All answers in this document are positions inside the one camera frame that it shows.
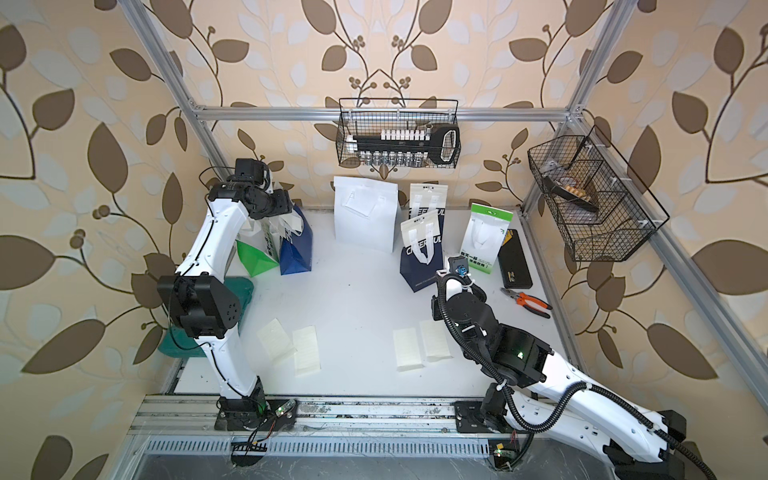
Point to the green white bag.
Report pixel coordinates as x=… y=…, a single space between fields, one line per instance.
x=258 y=246
x=484 y=236

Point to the large white paper bag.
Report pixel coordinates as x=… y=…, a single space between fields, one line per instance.
x=365 y=212

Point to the navy bag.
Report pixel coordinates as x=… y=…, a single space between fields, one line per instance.
x=427 y=197
x=422 y=252

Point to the back wire basket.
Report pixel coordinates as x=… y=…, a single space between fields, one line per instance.
x=367 y=115

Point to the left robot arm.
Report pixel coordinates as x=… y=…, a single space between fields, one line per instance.
x=195 y=295

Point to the aluminium frame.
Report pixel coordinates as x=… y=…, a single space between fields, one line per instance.
x=742 y=351

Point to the right wire basket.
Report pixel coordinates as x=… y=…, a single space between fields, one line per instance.
x=629 y=212

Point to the orange handled pliers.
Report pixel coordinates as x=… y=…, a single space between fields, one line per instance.
x=530 y=303

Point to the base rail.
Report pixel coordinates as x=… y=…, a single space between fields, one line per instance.
x=318 y=426

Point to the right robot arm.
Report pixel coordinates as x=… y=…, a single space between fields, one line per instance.
x=541 y=393

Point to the black box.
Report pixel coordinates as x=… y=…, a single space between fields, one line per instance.
x=513 y=265

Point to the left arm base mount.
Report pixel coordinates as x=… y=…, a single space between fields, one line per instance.
x=259 y=418

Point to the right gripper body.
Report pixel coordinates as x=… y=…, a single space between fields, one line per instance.
x=437 y=312

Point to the navy bag rear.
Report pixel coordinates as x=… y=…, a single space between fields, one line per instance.
x=427 y=197

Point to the black socket set holder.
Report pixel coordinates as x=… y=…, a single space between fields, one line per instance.
x=438 y=144

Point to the blue white Cheerful bag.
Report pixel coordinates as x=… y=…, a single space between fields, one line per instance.
x=294 y=242

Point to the green tool case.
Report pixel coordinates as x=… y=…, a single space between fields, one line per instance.
x=178 y=344

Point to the wire basket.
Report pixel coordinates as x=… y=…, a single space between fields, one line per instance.
x=367 y=115
x=629 y=212

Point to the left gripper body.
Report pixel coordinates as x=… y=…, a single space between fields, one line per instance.
x=271 y=204

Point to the dark tool in basket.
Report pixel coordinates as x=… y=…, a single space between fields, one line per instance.
x=570 y=194

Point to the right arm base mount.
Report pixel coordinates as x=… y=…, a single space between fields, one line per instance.
x=488 y=416

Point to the navy bag front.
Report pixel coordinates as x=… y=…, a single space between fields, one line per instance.
x=422 y=252

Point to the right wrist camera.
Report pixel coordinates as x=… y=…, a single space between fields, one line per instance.
x=458 y=269

